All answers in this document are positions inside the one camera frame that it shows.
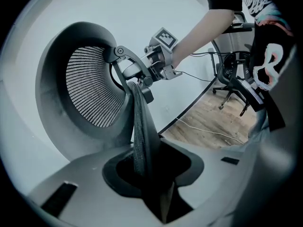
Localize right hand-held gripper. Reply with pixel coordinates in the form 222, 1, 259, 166
122, 26, 183, 80

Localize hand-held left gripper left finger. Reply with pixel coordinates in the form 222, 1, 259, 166
27, 146, 166, 224

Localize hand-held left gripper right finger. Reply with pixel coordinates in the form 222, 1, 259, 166
160, 137, 247, 211

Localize black mesh office chair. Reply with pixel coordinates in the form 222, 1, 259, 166
35, 21, 166, 184

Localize person's right forearm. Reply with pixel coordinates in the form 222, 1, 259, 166
170, 8, 235, 68

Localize black office chair with headrest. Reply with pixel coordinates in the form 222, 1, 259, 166
208, 10, 256, 117

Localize person's blue jeans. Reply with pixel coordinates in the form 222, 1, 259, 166
248, 107, 270, 139

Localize black printed T-shirt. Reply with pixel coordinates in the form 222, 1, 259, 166
201, 0, 296, 132

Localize thin white cable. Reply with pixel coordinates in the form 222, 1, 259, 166
176, 118, 245, 144

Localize black cable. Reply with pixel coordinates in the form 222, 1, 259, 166
175, 51, 251, 83

